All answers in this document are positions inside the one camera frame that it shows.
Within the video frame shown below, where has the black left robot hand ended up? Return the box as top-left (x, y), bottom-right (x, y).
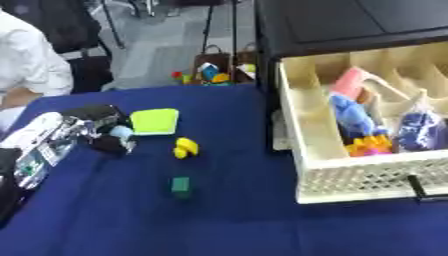
top-left (59, 103), bottom-right (140, 156)

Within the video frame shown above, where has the pale compartment drawer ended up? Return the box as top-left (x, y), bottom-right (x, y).
top-left (276, 41), bottom-right (448, 205)

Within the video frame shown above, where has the yellow-green square sponge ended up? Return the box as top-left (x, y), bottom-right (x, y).
top-left (127, 107), bottom-right (181, 137)

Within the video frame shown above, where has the yellow toy duck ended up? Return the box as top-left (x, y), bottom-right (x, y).
top-left (171, 136), bottom-right (202, 160)

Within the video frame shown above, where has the black chair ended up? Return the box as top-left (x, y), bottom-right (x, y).
top-left (0, 0), bottom-right (116, 95)

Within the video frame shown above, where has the green rectangular block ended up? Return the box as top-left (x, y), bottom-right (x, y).
top-left (169, 176), bottom-right (195, 200)

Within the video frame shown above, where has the person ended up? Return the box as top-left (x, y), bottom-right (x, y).
top-left (0, 8), bottom-right (76, 134)

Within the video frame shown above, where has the brown bag with toys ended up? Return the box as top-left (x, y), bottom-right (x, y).
top-left (169, 44), bottom-right (259, 86)

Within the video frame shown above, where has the black tripod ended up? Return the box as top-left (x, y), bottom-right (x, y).
top-left (199, 0), bottom-right (242, 59)

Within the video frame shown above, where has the black cabinet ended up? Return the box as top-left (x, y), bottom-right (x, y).
top-left (252, 0), bottom-right (448, 153)

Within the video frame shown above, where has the blue soft toy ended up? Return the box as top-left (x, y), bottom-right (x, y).
top-left (329, 94), bottom-right (389, 137)

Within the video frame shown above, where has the orange and pink toy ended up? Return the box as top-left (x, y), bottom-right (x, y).
top-left (344, 134), bottom-right (396, 158)

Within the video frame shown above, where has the clear bag with blue item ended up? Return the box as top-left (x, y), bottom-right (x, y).
top-left (393, 89), bottom-right (448, 154)

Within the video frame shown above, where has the black drawer handle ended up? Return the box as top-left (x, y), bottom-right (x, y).
top-left (406, 174), bottom-right (448, 203)

